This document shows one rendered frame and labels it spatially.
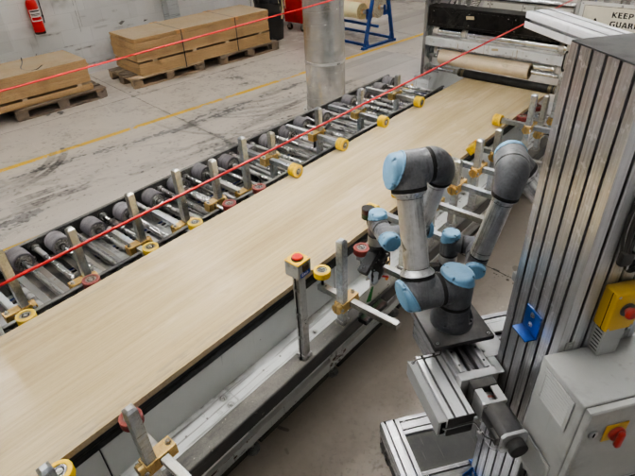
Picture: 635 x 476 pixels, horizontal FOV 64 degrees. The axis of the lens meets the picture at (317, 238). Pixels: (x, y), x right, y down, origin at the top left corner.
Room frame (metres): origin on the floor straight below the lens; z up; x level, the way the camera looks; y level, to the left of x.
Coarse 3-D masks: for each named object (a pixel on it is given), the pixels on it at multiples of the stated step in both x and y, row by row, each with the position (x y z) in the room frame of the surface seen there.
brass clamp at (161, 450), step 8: (160, 448) 0.99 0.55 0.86; (168, 448) 0.99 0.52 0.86; (176, 448) 1.00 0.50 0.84; (160, 456) 0.96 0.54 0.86; (136, 464) 0.95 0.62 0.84; (144, 464) 0.94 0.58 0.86; (152, 464) 0.94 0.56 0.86; (160, 464) 0.96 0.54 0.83; (144, 472) 0.92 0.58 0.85; (152, 472) 0.93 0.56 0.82
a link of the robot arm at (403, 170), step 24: (384, 168) 1.48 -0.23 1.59; (408, 168) 1.41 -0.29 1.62; (432, 168) 1.42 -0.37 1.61; (408, 192) 1.38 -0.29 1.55; (408, 216) 1.37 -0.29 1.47; (408, 240) 1.34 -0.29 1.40; (408, 264) 1.32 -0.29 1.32; (408, 288) 1.27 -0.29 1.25; (432, 288) 1.27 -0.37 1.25; (408, 312) 1.25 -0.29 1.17
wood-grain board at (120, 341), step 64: (384, 128) 3.40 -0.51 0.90; (448, 128) 3.34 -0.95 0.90; (320, 192) 2.55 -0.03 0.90; (384, 192) 2.51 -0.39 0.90; (192, 256) 1.99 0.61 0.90; (256, 256) 1.96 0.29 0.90; (320, 256) 1.94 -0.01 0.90; (64, 320) 1.58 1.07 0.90; (128, 320) 1.56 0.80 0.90; (192, 320) 1.54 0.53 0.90; (0, 384) 1.25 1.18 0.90; (64, 384) 1.24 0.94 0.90; (128, 384) 1.23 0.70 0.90; (0, 448) 0.99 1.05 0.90; (64, 448) 0.98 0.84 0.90
